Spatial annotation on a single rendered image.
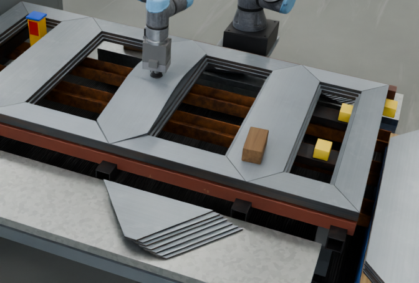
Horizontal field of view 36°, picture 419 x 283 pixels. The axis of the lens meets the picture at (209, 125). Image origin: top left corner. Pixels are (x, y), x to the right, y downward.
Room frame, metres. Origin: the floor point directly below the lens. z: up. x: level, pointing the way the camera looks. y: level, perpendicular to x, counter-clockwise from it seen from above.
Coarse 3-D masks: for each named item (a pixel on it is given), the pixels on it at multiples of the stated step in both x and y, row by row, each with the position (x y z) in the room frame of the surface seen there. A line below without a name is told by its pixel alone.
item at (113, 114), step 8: (104, 112) 1.73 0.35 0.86; (112, 112) 1.73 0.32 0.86; (120, 112) 1.73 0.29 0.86; (128, 112) 1.73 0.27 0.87; (136, 112) 1.74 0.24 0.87; (104, 120) 1.69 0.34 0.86; (112, 120) 1.69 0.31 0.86; (120, 120) 1.69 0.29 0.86; (128, 120) 1.69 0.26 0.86; (136, 120) 1.70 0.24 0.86; (144, 120) 1.70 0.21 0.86; (152, 120) 1.70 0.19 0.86; (136, 128) 1.66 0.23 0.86; (144, 128) 1.66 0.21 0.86
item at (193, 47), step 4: (172, 44) 2.23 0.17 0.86; (176, 44) 2.23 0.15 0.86; (180, 44) 2.24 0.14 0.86; (184, 44) 2.24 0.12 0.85; (188, 44) 2.24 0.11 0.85; (192, 44) 2.25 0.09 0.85; (196, 44) 2.25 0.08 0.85; (184, 48) 2.20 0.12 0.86; (188, 48) 2.21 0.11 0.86; (192, 48) 2.21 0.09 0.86; (196, 48) 2.22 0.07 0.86; (200, 48) 2.22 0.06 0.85; (204, 52) 2.18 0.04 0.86
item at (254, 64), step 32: (224, 64) 2.15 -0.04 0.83; (256, 64) 2.14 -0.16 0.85; (288, 64) 2.16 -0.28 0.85; (32, 96) 1.81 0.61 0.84; (352, 96) 2.01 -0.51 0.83; (32, 128) 1.66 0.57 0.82; (160, 128) 1.71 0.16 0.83; (160, 160) 1.53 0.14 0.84; (288, 160) 1.58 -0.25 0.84; (256, 192) 1.45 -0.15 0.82
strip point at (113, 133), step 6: (102, 126) 1.66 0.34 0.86; (108, 126) 1.66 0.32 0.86; (114, 126) 1.66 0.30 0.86; (120, 126) 1.67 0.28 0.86; (108, 132) 1.63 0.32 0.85; (114, 132) 1.63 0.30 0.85; (120, 132) 1.64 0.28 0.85; (126, 132) 1.64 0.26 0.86; (132, 132) 1.64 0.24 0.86; (138, 132) 1.64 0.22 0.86; (144, 132) 1.64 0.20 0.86; (108, 138) 1.60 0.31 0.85; (114, 138) 1.61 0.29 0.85; (120, 138) 1.61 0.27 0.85; (126, 138) 1.61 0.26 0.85
